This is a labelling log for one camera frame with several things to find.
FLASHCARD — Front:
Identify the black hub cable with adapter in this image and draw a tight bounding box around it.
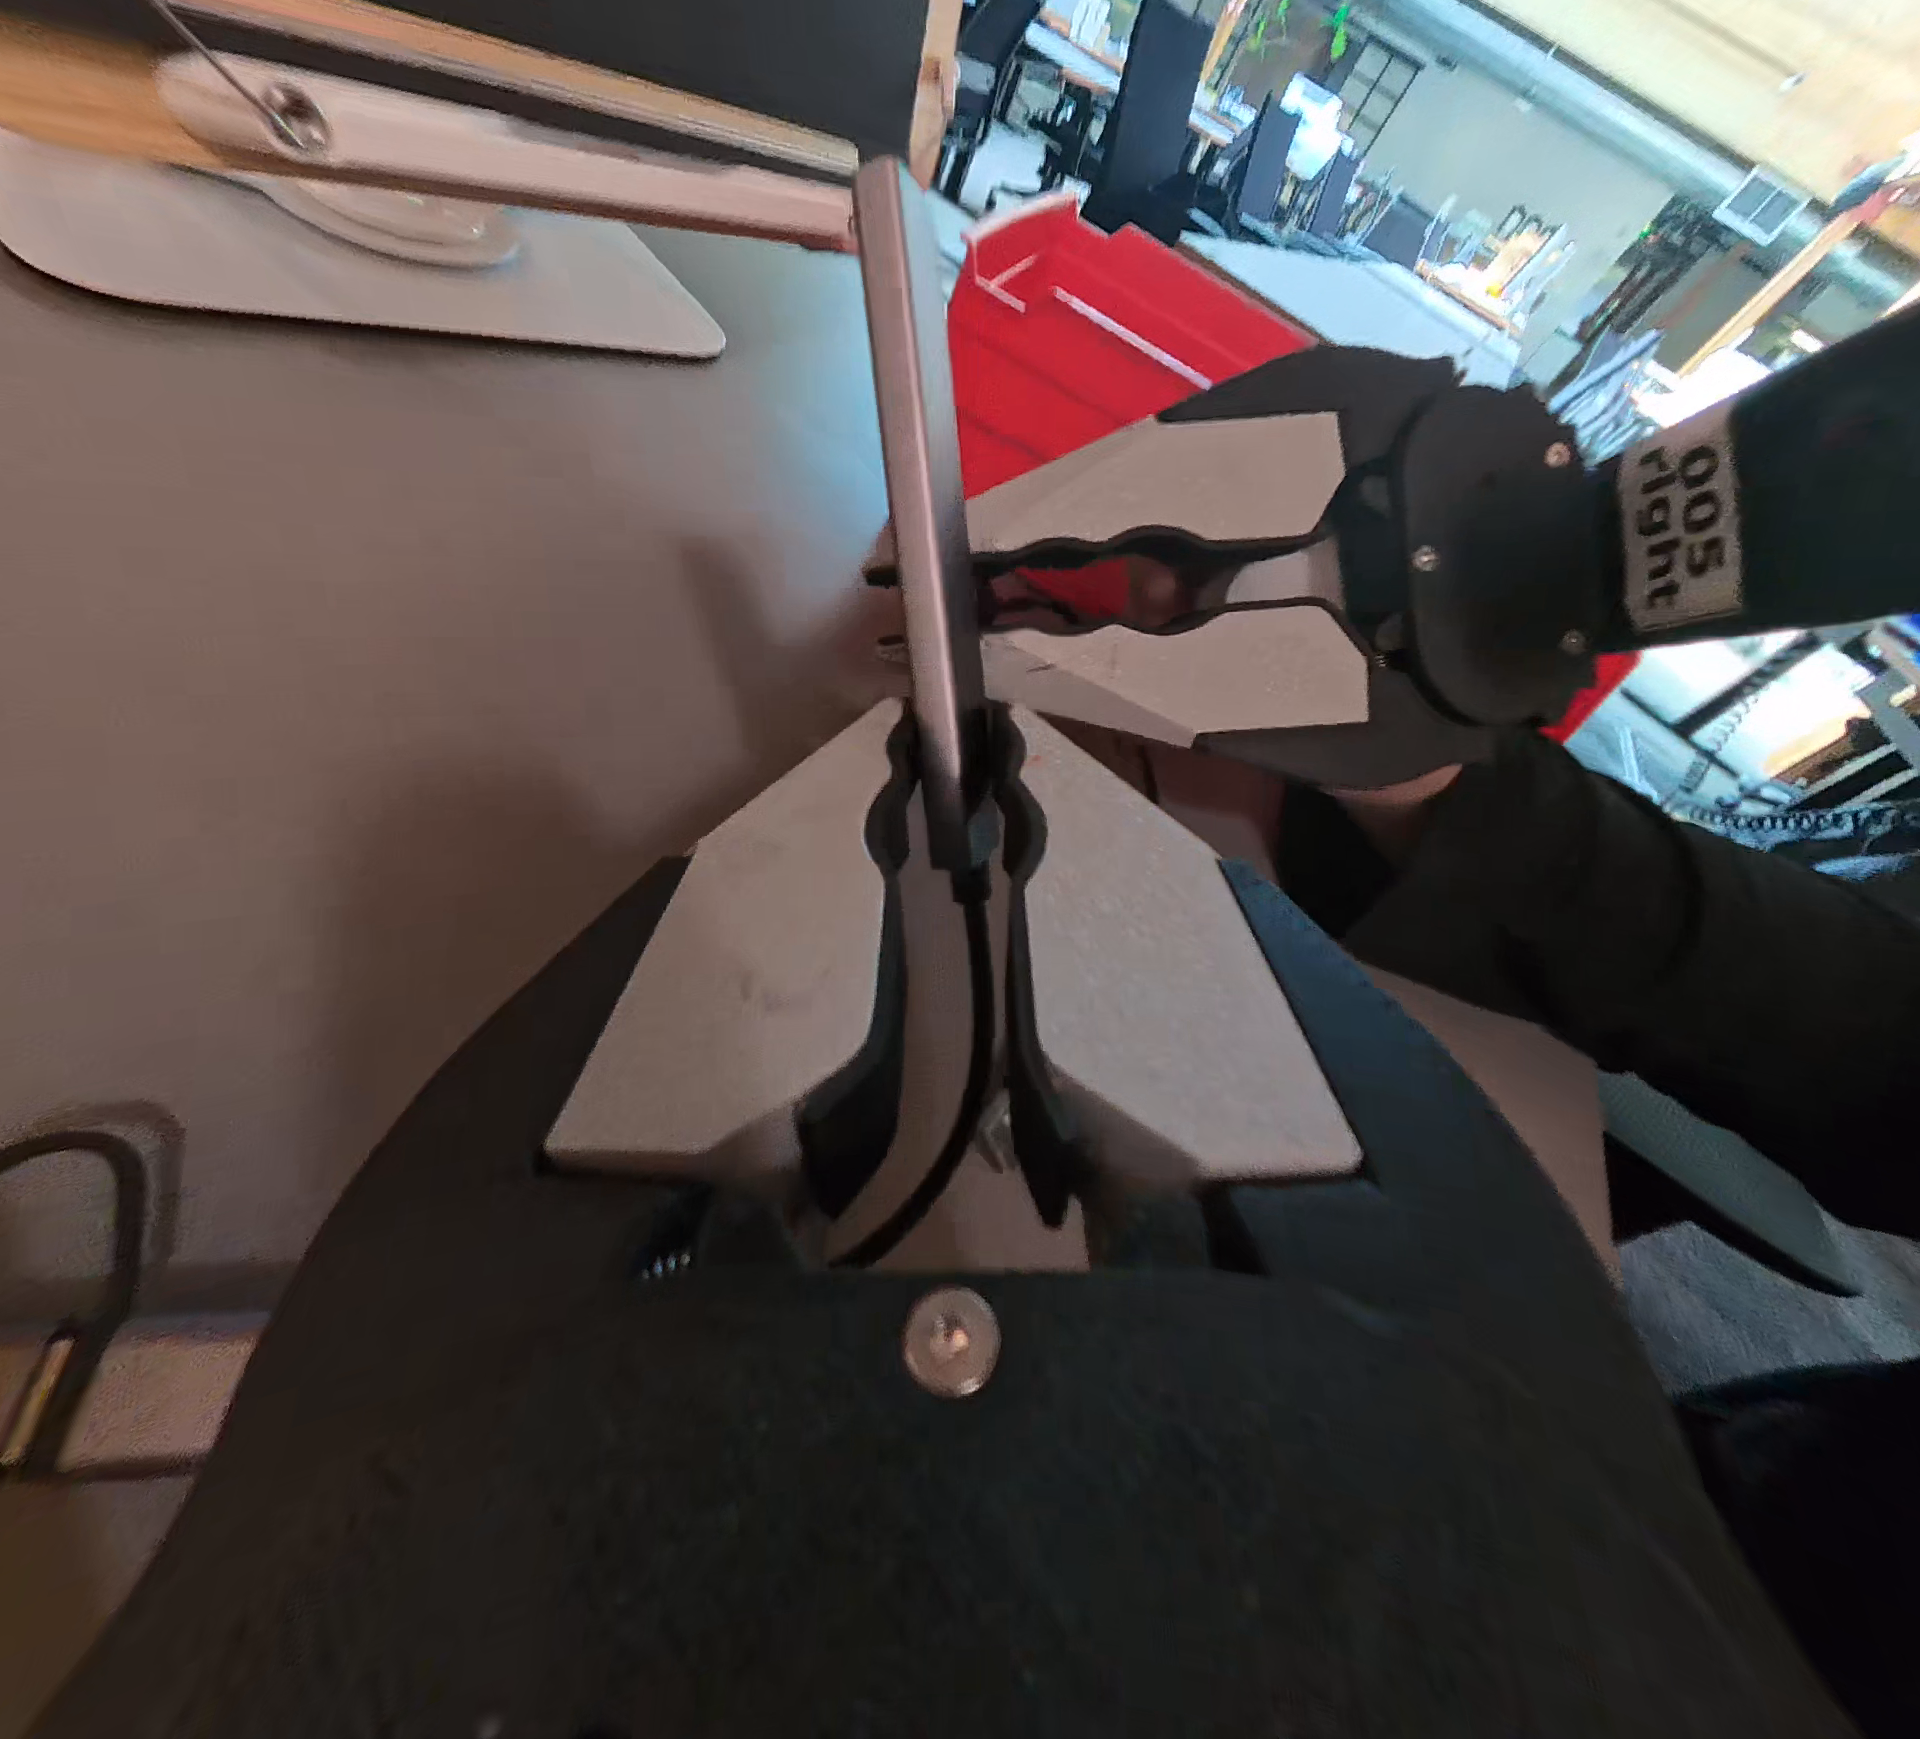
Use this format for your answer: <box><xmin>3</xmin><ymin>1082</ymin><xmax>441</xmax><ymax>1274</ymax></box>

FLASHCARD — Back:
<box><xmin>0</xmin><ymin>1114</ymin><xmax>159</xmax><ymax>1477</ymax></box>
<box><xmin>804</xmin><ymin>856</ymin><xmax>1008</xmax><ymax>1268</ymax></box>

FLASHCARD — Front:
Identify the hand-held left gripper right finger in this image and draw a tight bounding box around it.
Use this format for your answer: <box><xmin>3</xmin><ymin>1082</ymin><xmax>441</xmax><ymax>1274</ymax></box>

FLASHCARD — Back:
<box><xmin>992</xmin><ymin>696</ymin><xmax>1367</xmax><ymax>1231</ymax></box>

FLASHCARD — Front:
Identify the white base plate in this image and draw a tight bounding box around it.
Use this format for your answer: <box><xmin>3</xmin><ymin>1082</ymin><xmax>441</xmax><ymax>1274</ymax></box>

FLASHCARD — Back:
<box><xmin>0</xmin><ymin>129</ymin><xmax>728</xmax><ymax>362</ymax></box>

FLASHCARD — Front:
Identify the red plastic bin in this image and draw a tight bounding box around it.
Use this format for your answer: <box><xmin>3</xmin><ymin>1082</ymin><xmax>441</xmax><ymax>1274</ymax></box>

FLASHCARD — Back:
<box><xmin>949</xmin><ymin>195</ymin><xmax>1647</xmax><ymax>739</ymax></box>

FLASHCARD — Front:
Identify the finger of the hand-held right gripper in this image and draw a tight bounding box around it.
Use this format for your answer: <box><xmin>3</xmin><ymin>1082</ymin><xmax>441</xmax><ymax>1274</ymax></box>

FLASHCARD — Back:
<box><xmin>955</xmin><ymin>413</ymin><xmax>1359</xmax><ymax>575</ymax></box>
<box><xmin>977</xmin><ymin>593</ymin><xmax>1390</xmax><ymax>757</ymax></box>

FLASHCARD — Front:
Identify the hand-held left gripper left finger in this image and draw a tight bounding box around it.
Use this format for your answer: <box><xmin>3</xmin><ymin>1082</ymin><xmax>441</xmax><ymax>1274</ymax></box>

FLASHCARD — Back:
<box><xmin>541</xmin><ymin>696</ymin><xmax>918</xmax><ymax>1231</ymax></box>

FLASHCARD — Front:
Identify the person's right forearm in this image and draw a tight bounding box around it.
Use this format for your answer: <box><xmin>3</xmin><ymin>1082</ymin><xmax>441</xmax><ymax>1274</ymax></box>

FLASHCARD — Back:
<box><xmin>1277</xmin><ymin>733</ymin><xmax>1920</xmax><ymax>1244</ymax></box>

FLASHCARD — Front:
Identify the black office chair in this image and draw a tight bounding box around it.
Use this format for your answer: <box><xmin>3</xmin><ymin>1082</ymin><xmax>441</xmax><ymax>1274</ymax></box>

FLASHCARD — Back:
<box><xmin>955</xmin><ymin>0</ymin><xmax>1068</xmax><ymax>135</ymax></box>
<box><xmin>1088</xmin><ymin>0</ymin><xmax>1216</xmax><ymax>239</ymax></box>

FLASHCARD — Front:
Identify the grey usb hub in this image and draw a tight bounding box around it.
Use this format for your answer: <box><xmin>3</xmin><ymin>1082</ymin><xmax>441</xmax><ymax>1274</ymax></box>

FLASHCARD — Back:
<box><xmin>849</xmin><ymin>154</ymin><xmax>1008</xmax><ymax>873</ymax></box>

